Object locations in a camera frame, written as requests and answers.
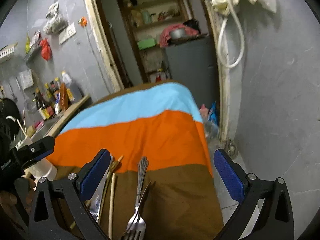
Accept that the white hose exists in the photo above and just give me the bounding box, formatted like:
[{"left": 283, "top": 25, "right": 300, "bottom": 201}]
[{"left": 216, "top": 0, "right": 245, "bottom": 68}]

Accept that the silver spoon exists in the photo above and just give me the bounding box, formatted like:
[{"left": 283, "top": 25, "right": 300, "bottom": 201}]
[{"left": 89, "top": 155, "right": 113, "bottom": 222}]

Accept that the gold spoon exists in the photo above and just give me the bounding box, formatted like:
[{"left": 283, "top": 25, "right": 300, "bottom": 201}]
[{"left": 98, "top": 155, "right": 123, "bottom": 224}]

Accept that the red cloth on cabinet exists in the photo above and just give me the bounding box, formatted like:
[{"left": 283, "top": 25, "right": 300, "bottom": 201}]
[{"left": 159, "top": 23, "right": 199, "bottom": 48}]

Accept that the red plastic bag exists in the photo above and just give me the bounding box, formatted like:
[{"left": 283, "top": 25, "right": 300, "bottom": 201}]
[{"left": 40, "top": 38, "right": 52, "bottom": 61}]

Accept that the green box on shelf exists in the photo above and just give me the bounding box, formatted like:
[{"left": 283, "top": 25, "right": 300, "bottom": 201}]
[{"left": 137, "top": 37, "right": 157, "bottom": 50}]

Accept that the metal pot on cabinet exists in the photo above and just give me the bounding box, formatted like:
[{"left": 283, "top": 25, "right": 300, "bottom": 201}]
[{"left": 169, "top": 28, "right": 187, "bottom": 40}]

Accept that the orange wall hook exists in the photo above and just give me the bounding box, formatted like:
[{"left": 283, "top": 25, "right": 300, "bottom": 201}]
[{"left": 78, "top": 17, "right": 87, "bottom": 27}]

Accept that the large oil jug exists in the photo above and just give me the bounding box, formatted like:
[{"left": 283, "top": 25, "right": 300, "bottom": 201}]
[{"left": 61, "top": 71, "right": 82, "bottom": 103}]

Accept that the wooden chopstick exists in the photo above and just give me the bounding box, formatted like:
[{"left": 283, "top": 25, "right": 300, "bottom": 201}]
[{"left": 108, "top": 173, "right": 116, "bottom": 239}]

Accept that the clear bag of dried goods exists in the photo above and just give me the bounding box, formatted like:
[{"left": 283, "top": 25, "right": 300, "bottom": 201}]
[{"left": 43, "top": 1, "right": 68, "bottom": 35}]

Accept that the orange spice packet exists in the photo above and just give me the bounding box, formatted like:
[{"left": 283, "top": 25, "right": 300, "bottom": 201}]
[{"left": 59, "top": 83, "right": 69, "bottom": 111}]

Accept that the grey wall rack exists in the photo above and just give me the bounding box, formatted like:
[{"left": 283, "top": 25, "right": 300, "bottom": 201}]
[{"left": 24, "top": 38, "right": 42, "bottom": 63}]

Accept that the white wall socket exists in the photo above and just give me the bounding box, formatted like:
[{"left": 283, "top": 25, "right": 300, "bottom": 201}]
[{"left": 58, "top": 23, "right": 76, "bottom": 45}]

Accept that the person hand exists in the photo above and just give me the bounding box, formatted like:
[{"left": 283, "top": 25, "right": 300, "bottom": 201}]
[{"left": 1, "top": 177, "right": 36, "bottom": 223}]

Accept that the striped blue orange brown cloth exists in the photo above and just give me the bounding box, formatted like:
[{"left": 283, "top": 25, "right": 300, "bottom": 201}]
[{"left": 48, "top": 82, "right": 223, "bottom": 239}]

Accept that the silver fork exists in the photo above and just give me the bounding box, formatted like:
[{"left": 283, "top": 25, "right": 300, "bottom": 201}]
[{"left": 120, "top": 156, "right": 149, "bottom": 239}]

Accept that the dark soy sauce bottle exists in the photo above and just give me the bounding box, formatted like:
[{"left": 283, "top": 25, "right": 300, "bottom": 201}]
[{"left": 35, "top": 88, "right": 54, "bottom": 120}]

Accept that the white utensil holder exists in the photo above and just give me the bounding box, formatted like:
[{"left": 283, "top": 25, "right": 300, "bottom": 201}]
[{"left": 23, "top": 137, "right": 58, "bottom": 181}]

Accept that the white box on wall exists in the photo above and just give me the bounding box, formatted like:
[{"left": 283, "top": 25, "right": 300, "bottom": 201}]
[{"left": 20, "top": 69, "right": 34, "bottom": 90}]

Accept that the grey cabinet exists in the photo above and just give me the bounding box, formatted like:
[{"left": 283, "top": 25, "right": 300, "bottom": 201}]
[{"left": 163, "top": 36, "right": 219, "bottom": 107}]

